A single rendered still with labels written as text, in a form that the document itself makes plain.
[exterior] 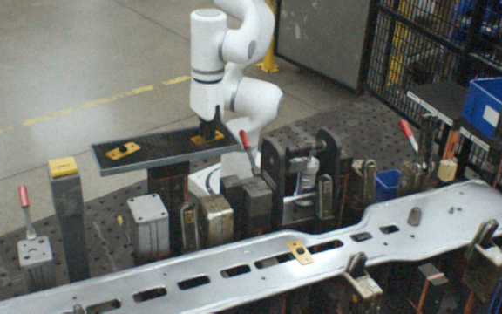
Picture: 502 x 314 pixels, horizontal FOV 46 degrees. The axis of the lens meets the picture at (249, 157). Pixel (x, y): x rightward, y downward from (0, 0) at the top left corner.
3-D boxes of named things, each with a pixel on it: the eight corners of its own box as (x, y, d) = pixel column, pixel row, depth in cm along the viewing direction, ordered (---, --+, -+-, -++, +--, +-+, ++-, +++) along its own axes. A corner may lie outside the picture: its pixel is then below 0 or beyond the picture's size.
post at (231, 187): (222, 300, 169) (226, 187, 148) (216, 289, 173) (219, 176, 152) (238, 296, 171) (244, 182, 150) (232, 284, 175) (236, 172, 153)
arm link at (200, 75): (184, 61, 146) (184, 72, 147) (201, 74, 140) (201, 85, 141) (213, 55, 150) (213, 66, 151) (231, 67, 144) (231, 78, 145)
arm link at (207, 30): (233, 62, 147) (200, 55, 149) (235, 10, 140) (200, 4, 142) (220, 74, 140) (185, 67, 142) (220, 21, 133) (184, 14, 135)
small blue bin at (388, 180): (383, 208, 210) (387, 188, 205) (367, 194, 217) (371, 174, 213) (407, 202, 214) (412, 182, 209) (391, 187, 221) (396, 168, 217)
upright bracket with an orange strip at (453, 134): (420, 253, 191) (456, 118, 164) (417, 250, 192) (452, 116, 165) (427, 251, 192) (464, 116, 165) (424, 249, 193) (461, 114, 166)
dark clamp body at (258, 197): (241, 312, 166) (247, 203, 146) (224, 281, 176) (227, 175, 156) (275, 302, 170) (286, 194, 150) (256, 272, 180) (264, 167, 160)
